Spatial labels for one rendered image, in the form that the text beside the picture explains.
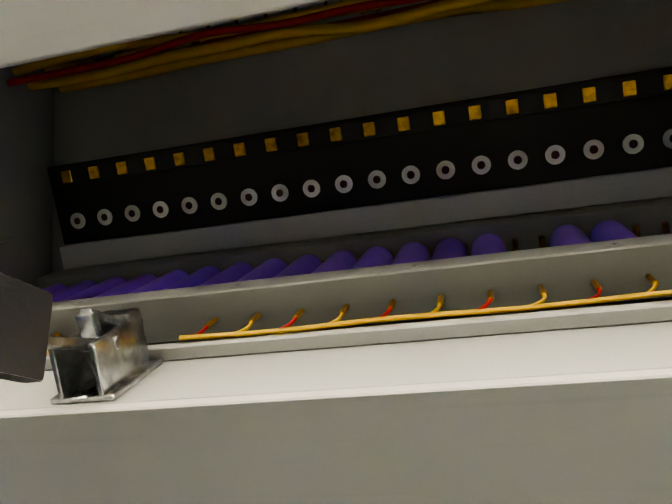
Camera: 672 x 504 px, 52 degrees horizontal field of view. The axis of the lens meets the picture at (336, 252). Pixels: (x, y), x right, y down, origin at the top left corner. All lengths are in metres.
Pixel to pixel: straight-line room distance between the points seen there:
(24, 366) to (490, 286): 0.18
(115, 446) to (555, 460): 0.15
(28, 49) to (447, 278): 0.21
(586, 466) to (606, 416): 0.02
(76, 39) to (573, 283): 0.24
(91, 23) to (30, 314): 0.14
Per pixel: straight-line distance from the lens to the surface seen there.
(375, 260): 0.35
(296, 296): 0.30
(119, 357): 0.29
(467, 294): 0.29
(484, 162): 0.40
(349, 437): 0.24
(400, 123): 0.41
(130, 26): 0.32
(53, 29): 0.34
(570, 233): 0.35
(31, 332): 0.24
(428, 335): 0.27
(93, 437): 0.28
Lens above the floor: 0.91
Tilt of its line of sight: 11 degrees up
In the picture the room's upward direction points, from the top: 4 degrees counter-clockwise
